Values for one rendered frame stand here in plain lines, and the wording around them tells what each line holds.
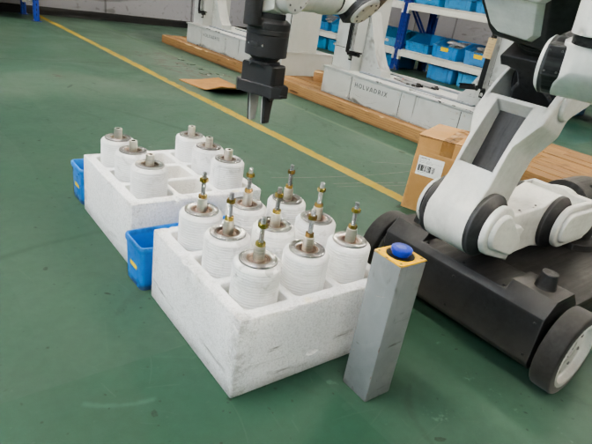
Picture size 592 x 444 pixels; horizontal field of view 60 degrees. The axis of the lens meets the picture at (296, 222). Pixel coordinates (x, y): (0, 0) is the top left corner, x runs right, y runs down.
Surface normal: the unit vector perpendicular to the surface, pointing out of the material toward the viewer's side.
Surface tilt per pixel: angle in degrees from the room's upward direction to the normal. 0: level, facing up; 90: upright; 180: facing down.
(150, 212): 90
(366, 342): 90
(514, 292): 45
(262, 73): 90
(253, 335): 90
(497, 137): 68
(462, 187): 54
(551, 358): 79
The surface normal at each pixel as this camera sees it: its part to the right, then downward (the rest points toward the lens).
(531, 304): -0.44, -0.53
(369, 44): -0.78, 0.15
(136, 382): 0.15, -0.90
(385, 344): 0.58, 0.41
